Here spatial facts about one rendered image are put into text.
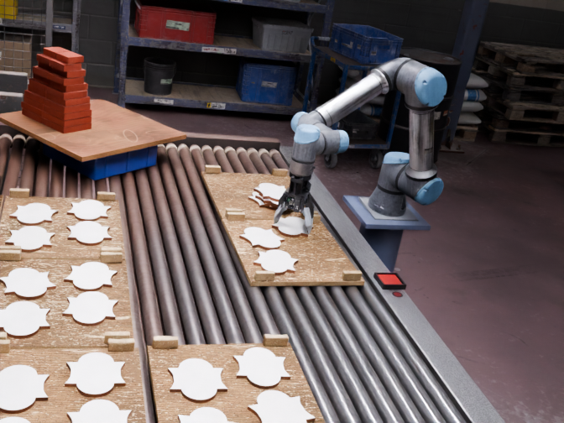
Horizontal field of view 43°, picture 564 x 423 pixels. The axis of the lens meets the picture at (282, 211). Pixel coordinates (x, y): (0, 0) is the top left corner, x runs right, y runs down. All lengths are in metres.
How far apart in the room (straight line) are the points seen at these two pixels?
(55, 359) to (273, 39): 5.29
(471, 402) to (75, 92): 1.71
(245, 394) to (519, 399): 2.15
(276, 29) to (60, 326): 5.16
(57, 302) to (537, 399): 2.42
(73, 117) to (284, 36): 4.19
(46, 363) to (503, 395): 2.39
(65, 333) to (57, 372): 0.15
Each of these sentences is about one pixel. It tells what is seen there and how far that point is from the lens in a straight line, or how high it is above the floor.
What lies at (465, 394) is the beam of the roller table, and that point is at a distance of 1.85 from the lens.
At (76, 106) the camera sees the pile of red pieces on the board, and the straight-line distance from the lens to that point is 2.73.
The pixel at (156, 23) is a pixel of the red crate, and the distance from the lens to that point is 6.48.
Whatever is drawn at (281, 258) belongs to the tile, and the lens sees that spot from 2.17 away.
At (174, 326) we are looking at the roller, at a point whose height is 0.92.
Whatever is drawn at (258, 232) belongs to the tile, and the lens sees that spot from 2.31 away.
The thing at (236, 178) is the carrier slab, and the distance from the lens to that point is 2.75.
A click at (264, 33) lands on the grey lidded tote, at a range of 6.65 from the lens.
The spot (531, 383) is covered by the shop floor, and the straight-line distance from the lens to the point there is 3.75.
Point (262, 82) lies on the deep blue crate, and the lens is 6.79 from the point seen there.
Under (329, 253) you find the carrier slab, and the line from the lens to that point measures 2.29.
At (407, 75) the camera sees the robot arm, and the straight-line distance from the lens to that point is 2.49.
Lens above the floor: 1.94
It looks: 23 degrees down
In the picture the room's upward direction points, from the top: 9 degrees clockwise
